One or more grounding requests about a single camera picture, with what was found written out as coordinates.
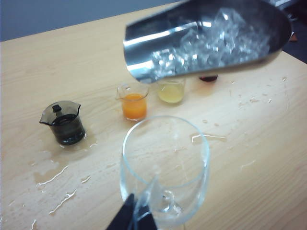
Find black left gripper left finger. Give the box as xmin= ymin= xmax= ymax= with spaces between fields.
xmin=105 ymin=193 xmax=135 ymax=230

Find clear cup of orange juice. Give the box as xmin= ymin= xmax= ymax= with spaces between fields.
xmin=115 ymin=82 xmax=150 ymax=122

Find stainless steel ice scoop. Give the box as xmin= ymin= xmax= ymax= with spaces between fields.
xmin=122 ymin=0 xmax=292 ymax=84

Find amber glass measuring cup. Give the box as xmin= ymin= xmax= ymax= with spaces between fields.
xmin=199 ymin=74 xmax=219 ymax=83

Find clear ice cubes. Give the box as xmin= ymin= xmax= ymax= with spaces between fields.
xmin=151 ymin=7 xmax=271 ymax=81

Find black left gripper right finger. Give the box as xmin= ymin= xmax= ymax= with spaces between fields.
xmin=134 ymin=176 xmax=159 ymax=230

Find clear cup with wooden handle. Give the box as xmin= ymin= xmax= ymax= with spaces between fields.
xmin=157 ymin=77 xmax=187 ymax=104

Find clear wine glass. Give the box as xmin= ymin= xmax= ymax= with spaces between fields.
xmin=119 ymin=115 xmax=212 ymax=227

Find smoked grey measuring cup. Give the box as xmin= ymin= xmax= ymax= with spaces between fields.
xmin=39 ymin=100 xmax=86 ymax=146

